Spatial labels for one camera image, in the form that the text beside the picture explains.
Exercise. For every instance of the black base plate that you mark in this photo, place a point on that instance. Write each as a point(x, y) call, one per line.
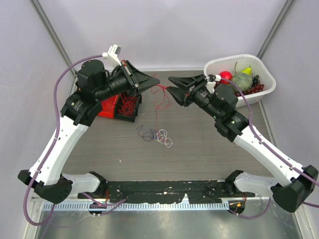
point(169, 192)

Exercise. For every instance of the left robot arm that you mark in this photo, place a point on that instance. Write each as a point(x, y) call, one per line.
point(94, 85)

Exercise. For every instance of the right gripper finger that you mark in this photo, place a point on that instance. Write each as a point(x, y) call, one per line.
point(188, 82)
point(182, 97)

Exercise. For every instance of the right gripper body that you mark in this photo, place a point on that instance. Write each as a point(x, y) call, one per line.
point(199, 95)

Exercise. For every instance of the dark grape bunch right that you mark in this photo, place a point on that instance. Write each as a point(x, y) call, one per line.
point(254, 89)

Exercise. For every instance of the white slotted cable duct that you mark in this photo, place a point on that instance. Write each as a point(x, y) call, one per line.
point(127, 207)

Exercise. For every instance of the green pear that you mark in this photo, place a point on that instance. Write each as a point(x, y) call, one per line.
point(247, 70)

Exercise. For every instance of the red apple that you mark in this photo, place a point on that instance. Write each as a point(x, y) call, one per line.
point(226, 75)

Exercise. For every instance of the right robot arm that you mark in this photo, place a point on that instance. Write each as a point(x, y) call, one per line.
point(291, 182)

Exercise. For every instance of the red plastic bin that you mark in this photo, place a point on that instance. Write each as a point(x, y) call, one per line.
point(108, 107)

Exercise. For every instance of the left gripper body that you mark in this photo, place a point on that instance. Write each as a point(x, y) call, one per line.
point(119, 82)

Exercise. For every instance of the white fruit basket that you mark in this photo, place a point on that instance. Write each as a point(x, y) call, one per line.
point(235, 64)

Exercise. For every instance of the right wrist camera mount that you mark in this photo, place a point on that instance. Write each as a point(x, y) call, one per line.
point(211, 82)

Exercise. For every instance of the green melon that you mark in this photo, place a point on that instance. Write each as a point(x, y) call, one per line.
point(243, 81)

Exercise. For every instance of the black plastic bin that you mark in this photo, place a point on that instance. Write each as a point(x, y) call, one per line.
point(127, 107)

